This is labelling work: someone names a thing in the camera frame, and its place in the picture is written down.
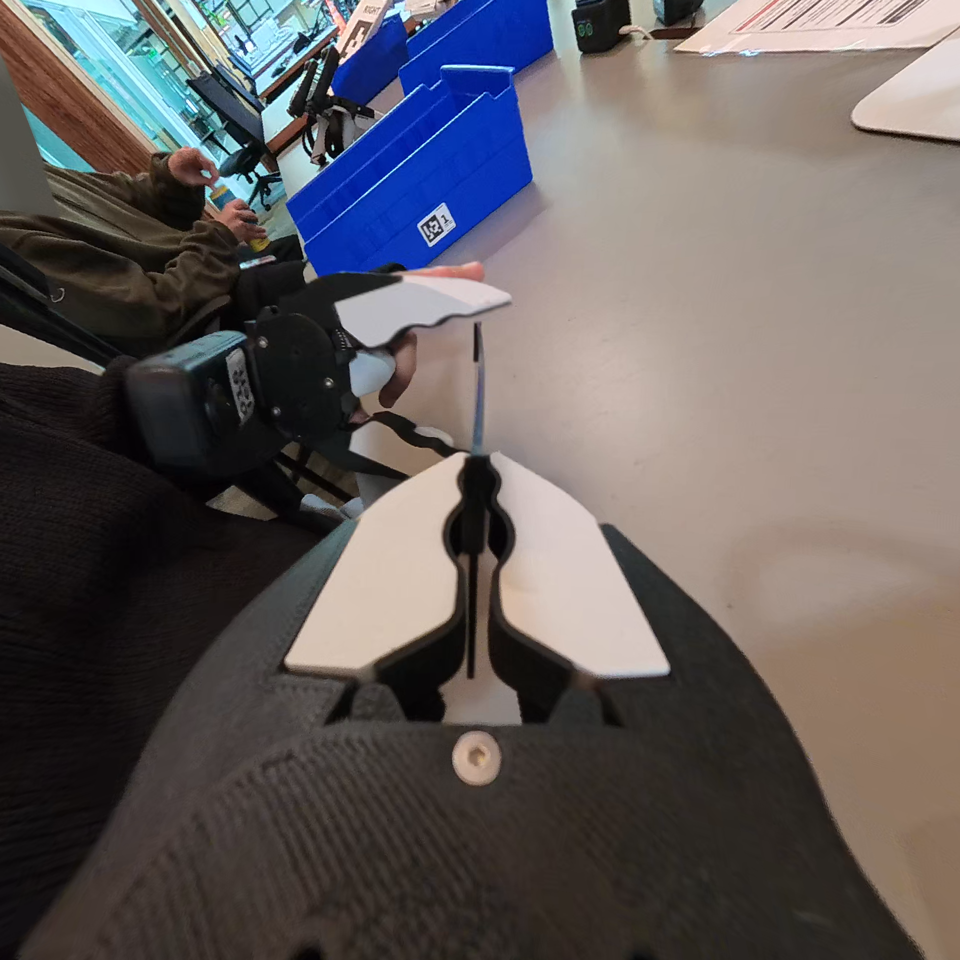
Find printed paper sheet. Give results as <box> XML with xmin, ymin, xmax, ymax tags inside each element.
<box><xmin>673</xmin><ymin>0</ymin><xmax>960</xmax><ymax>55</ymax></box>

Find white metal stand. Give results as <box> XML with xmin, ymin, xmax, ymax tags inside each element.
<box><xmin>851</xmin><ymin>37</ymin><xmax>960</xmax><ymax>144</ymax></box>

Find black box green buttons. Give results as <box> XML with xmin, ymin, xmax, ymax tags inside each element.
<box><xmin>571</xmin><ymin>0</ymin><xmax>633</xmax><ymax>55</ymax></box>

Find plain blue storage bin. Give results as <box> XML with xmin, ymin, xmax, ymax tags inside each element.
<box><xmin>399</xmin><ymin>0</ymin><xmax>555</xmax><ymax>97</ymax></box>
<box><xmin>332</xmin><ymin>15</ymin><xmax>411</xmax><ymax>108</ymax></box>

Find black plate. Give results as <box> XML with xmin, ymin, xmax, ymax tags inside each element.
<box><xmin>465</xmin><ymin>322</ymin><xmax>490</xmax><ymax>680</ymax></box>

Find black chair base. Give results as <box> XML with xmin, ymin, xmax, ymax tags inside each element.
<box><xmin>210</xmin><ymin>442</ymin><xmax>410</xmax><ymax>530</ymax></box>

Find white tag sign card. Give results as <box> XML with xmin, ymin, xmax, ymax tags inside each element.
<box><xmin>337</xmin><ymin>0</ymin><xmax>391</xmax><ymax>57</ymax></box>

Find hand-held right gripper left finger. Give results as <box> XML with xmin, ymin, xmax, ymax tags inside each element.
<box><xmin>283</xmin><ymin>452</ymin><xmax>474</xmax><ymax>721</ymax></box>

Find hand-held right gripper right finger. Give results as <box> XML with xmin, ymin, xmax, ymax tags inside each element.
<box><xmin>483</xmin><ymin>452</ymin><xmax>672</xmax><ymax>723</ymax></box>

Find person's left forearm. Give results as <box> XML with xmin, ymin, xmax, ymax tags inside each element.
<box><xmin>238</xmin><ymin>258</ymin><xmax>331</xmax><ymax>327</ymax></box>

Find black strapped device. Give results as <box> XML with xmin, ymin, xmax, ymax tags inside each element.
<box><xmin>288</xmin><ymin>45</ymin><xmax>376</xmax><ymax>168</ymax></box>

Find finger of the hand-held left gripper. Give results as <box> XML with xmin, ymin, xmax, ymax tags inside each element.
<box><xmin>358</xmin><ymin>411</ymin><xmax>462</xmax><ymax>459</ymax></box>
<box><xmin>333</xmin><ymin>277</ymin><xmax>514</xmax><ymax>352</ymax></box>

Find person's left hand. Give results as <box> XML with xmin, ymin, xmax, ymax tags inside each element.
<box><xmin>377</xmin><ymin>261</ymin><xmax>486</xmax><ymax>411</ymax></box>

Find white shoe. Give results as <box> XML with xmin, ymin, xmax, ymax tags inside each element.
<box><xmin>300</xmin><ymin>491</ymin><xmax>366</xmax><ymax>520</ymax></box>

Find blue bin with tag label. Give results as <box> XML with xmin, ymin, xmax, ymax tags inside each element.
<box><xmin>285</xmin><ymin>66</ymin><xmax>535</xmax><ymax>279</ymax></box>

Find black office chair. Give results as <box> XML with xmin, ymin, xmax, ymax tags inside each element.
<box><xmin>187</xmin><ymin>63</ymin><xmax>285</xmax><ymax>213</ymax></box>

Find wooden support beam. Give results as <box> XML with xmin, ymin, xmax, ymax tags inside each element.
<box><xmin>0</xmin><ymin>0</ymin><xmax>155</xmax><ymax>177</ymax></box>

